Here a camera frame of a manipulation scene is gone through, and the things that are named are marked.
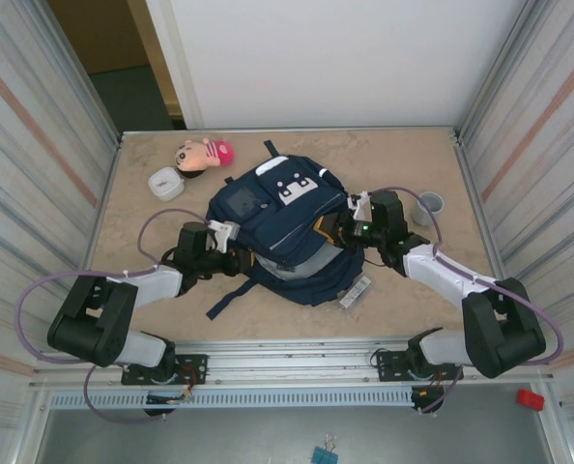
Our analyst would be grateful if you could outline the navy blue student backpack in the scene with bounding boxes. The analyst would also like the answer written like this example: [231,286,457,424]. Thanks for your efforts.
[205,139,366,321]

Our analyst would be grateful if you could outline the white glue stick tube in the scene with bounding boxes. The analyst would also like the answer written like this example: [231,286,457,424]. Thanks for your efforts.
[338,276,371,310]

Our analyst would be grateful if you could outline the grey cup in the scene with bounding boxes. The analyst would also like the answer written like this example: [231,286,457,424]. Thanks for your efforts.
[410,191,445,227]

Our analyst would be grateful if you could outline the small white square container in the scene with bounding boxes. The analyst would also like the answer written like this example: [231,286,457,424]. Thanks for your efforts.
[147,166,186,202]

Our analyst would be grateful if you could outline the pink plush doll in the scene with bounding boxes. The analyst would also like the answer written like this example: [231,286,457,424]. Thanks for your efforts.
[174,138,237,180]

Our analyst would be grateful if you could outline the ribbed translucent side panel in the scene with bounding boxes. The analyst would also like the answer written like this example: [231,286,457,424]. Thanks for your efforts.
[453,0,574,464]
[0,0,124,464]

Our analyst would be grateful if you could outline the tan wooden door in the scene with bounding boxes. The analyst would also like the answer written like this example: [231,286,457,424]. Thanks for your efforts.
[47,0,186,120]

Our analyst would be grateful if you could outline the red plastic block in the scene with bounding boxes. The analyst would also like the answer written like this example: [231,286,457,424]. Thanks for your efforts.
[517,389,545,412]

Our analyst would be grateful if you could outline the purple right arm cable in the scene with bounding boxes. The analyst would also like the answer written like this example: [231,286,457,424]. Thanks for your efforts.
[366,186,566,415]

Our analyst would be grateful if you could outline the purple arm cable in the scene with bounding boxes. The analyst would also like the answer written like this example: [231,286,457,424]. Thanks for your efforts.
[366,186,566,415]
[15,207,214,424]

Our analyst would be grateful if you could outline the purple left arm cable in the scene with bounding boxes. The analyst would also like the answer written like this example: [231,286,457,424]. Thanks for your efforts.
[15,207,214,424]

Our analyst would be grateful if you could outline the aluminium frame bar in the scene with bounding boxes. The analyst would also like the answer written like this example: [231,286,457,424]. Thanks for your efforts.
[115,126,465,146]

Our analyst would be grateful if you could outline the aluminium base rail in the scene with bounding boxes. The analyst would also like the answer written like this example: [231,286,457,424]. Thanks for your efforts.
[28,337,557,388]

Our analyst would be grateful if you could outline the grey slotted cable duct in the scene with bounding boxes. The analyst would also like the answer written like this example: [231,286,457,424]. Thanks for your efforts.
[48,388,416,411]

